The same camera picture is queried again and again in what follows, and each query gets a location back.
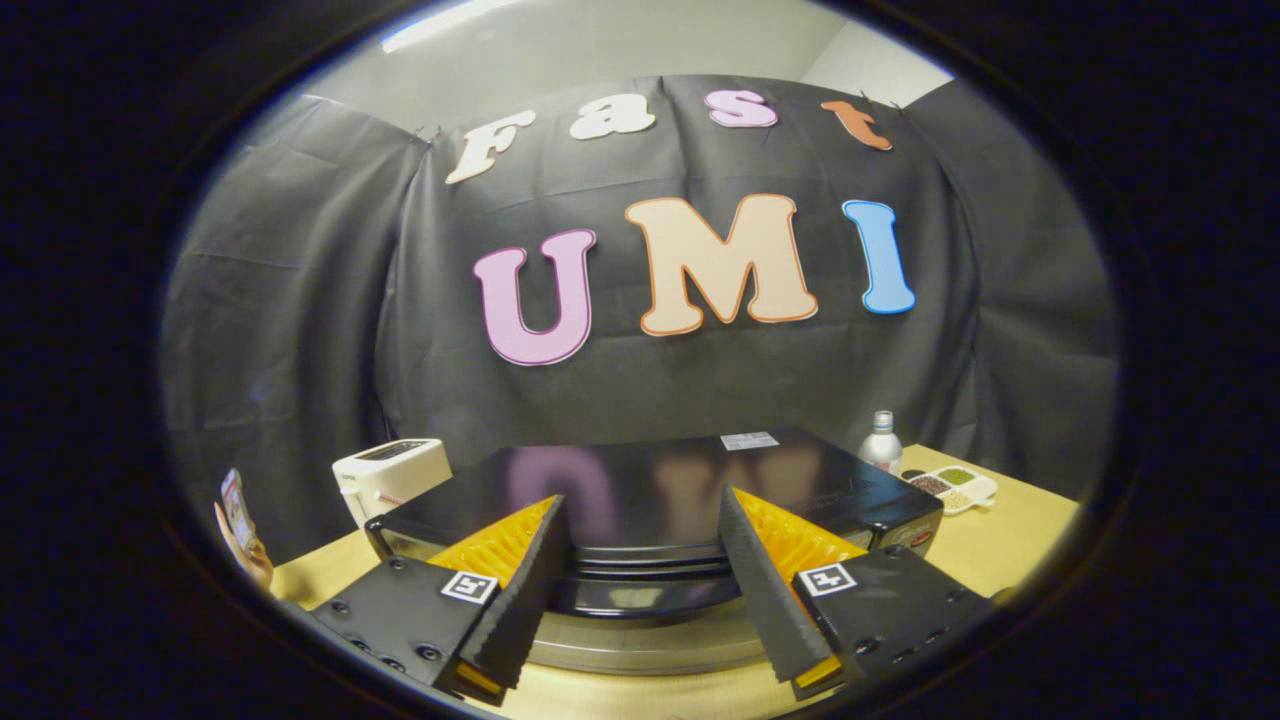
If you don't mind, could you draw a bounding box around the black toaster oven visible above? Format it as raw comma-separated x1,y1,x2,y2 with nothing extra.
365,430,946,676

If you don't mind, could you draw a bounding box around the silver pink drink bottle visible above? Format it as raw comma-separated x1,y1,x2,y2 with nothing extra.
858,410,904,476

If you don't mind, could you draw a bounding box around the white pop-up toaster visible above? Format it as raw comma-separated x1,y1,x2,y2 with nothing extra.
332,438,453,529

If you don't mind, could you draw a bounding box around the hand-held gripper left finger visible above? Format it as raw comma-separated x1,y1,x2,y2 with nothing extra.
300,495,571,706

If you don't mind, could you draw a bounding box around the white divided snack dish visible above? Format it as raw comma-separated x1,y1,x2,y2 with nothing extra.
905,465,999,516

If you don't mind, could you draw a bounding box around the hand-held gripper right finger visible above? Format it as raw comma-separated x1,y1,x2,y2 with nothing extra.
720,487,1001,701

